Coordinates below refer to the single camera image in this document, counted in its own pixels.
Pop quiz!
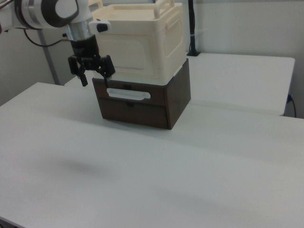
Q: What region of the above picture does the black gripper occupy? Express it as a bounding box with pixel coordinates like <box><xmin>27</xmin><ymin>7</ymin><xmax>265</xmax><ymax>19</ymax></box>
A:
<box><xmin>67</xmin><ymin>34</ymin><xmax>116</xmax><ymax>89</ymax></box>

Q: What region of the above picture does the cream cabinet door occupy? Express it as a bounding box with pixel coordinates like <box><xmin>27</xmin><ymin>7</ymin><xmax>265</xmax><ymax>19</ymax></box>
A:
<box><xmin>96</xmin><ymin>32</ymin><xmax>165</xmax><ymax>79</ymax></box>

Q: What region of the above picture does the dark brown drawer unit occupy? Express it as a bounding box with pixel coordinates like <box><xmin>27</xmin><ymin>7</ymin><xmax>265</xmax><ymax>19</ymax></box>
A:
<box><xmin>92</xmin><ymin>57</ymin><xmax>191</xmax><ymax>130</ymax></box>

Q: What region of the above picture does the black pole with clamp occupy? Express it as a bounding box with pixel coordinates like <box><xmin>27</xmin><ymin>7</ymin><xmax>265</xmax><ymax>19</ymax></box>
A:
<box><xmin>186</xmin><ymin>0</ymin><xmax>201</xmax><ymax>57</ymax></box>

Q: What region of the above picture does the grey metal frame post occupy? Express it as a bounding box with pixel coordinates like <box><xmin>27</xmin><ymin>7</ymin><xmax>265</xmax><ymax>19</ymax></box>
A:
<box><xmin>37</xmin><ymin>29</ymin><xmax>60</xmax><ymax>86</ymax></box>

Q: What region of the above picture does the white drawer handle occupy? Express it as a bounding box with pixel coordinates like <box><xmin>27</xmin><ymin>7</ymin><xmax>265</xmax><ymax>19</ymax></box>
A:
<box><xmin>106</xmin><ymin>87</ymin><xmax>152</xmax><ymax>100</ymax></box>

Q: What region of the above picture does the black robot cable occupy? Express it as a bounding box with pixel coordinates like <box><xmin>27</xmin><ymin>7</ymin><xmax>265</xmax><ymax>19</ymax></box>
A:
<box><xmin>23</xmin><ymin>29</ymin><xmax>72</xmax><ymax>48</ymax></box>

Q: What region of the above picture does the cream plastic tray with handles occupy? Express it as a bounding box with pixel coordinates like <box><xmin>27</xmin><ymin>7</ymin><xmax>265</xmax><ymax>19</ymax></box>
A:
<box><xmin>91</xmin><ymin>0</ymin><xmax>186</xmax><ymax>86</ymax></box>

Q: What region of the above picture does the black cable at table edge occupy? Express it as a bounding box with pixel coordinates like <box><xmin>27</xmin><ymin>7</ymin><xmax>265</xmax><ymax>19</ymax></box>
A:
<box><xmin>286</xmin><ymin>94</ymin><xmax>298</xmax><ymax>118</ymax></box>

